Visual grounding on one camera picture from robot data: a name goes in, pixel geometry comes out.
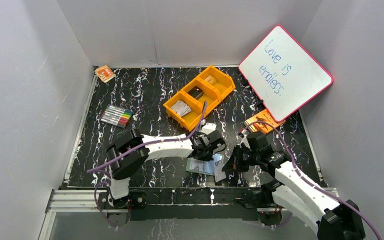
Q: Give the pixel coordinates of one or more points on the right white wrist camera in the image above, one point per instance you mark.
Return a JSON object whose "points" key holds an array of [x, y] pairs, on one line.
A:
{"points": [[244, 142]]}

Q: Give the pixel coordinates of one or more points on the yellow three-compartment bin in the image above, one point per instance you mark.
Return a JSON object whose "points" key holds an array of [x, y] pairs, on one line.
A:
{"points": [[213, 95]]}

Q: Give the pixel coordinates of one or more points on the black card stack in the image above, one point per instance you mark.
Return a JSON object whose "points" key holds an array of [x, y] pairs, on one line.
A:
{"points": [[196, 93]]}

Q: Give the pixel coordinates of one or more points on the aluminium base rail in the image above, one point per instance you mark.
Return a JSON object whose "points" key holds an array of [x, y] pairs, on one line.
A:
{"points": [[82, 200]]}

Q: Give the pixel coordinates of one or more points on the silver card stack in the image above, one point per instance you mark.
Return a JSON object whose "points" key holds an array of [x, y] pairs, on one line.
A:
{"points": [[180, 108]]}

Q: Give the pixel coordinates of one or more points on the small orange card box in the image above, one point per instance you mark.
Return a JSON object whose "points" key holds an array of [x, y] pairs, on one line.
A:
{"points": [[104, 73]]}

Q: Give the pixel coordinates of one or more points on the silver credit card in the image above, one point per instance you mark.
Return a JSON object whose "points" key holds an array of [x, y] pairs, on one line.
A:
{"points": [[196, 166], [219, 174]]}

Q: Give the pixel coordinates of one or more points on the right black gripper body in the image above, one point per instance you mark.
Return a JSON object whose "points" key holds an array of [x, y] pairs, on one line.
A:
{"points": [[243, 158]]}

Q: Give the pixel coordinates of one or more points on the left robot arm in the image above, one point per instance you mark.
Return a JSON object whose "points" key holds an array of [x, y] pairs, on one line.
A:
{"points": [[132, 150]]}

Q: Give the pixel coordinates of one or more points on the black mounting plate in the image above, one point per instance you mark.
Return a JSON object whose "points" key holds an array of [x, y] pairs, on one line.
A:
{"points": [[269, 216]]}

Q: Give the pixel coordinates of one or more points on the gold card stack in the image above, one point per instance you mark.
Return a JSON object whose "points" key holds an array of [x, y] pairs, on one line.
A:
{"points": [[211, 80]]}

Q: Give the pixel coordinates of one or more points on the pink-framed whiteboard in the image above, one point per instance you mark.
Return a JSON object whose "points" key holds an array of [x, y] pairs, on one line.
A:
{"points": [[283, 74]]}

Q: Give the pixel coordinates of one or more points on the pack of coloured markers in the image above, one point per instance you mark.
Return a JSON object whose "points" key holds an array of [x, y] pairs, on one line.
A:
{"points": [[116, 116]]}

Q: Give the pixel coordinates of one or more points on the green card holder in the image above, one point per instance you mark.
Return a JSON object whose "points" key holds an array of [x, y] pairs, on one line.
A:
{"points": [[211, 167]]}

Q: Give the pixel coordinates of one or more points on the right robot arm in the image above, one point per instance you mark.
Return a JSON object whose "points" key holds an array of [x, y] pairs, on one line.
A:
{"points": [[320, 210]]}

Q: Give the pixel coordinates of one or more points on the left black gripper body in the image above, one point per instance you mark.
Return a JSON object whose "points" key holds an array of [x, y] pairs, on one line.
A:
{"points": [[210, 145]]}

